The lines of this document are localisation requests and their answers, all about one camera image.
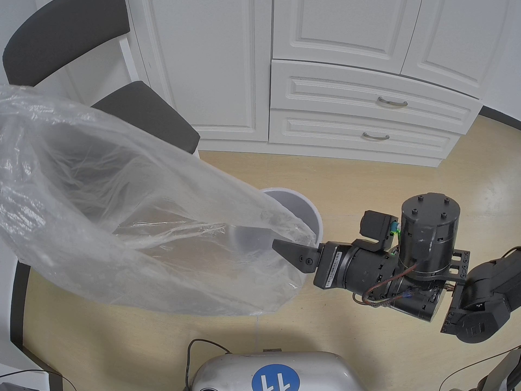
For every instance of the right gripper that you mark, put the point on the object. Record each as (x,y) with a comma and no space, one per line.
(358,271)

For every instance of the clear plastic bag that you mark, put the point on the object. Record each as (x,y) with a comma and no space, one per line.
(122,218)

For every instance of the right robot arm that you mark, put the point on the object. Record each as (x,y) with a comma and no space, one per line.
(431,226)

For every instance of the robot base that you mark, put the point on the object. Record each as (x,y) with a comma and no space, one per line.
(228,371)

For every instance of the pale grey trash bin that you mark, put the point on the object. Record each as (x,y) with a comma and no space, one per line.
(301,210)

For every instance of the white wardrobe with drawers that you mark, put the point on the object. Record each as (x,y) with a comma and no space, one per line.
(211,55)

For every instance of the white chair grey cushions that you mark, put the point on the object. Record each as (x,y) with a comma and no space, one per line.
(61,27)

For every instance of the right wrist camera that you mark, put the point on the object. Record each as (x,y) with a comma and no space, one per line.
(374,224)

